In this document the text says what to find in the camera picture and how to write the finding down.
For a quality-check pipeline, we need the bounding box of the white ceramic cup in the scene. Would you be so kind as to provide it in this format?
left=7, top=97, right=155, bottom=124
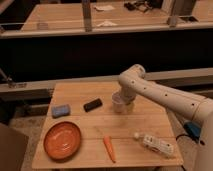
left=112, top=92, right=127, bottom=113

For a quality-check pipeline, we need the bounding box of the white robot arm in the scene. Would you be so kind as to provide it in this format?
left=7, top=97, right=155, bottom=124
left=118, top=64, right=213, bottom=171

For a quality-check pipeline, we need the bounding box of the small clear cup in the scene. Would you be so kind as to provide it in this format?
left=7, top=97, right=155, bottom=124
left=37, top=21, right=49, bottom=30

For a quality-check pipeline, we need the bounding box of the black rectangular block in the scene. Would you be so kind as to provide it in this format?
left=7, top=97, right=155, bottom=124
left=83, top=98, right=103, bottom=112

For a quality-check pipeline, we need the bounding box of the orange carrot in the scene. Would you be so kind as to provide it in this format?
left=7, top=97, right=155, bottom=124
left=103, top=136, right=116, bottom=163

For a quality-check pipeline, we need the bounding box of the blue power box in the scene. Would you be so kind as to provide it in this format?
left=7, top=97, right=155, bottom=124
left=184, top=122, right=201, bottom=140

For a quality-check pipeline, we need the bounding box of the crumpled white tissue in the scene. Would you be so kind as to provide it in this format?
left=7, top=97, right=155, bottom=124
left=97, top=20, right=117, bottom=27

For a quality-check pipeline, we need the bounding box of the blue sponge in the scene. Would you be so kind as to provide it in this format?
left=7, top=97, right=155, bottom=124
left=51, top=105, right=71, bottom=118

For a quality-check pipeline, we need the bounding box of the orange bowl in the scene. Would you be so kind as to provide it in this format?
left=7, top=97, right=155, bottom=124
left=43, top=121, right=81, bottom=160

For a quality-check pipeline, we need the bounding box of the black items pile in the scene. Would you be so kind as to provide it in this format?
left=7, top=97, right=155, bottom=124
left=124, top=0, right=153, bottom=13

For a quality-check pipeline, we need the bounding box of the white paper sheet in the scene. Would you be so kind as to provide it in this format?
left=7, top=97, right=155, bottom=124
left=94, top=5, right=115, bottom=11

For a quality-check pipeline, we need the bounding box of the black cable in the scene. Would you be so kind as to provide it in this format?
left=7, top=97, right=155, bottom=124
left=175, top=133, right=206, bottom=146

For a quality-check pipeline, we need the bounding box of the metal post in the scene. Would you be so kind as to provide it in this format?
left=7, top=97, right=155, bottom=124
left=82, top=0, right=92, bottom=32
left=167, top=0, right=185, bottom=27

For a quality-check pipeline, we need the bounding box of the right metal post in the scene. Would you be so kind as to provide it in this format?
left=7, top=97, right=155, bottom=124
left=167, top=0, right=185, bottom=27

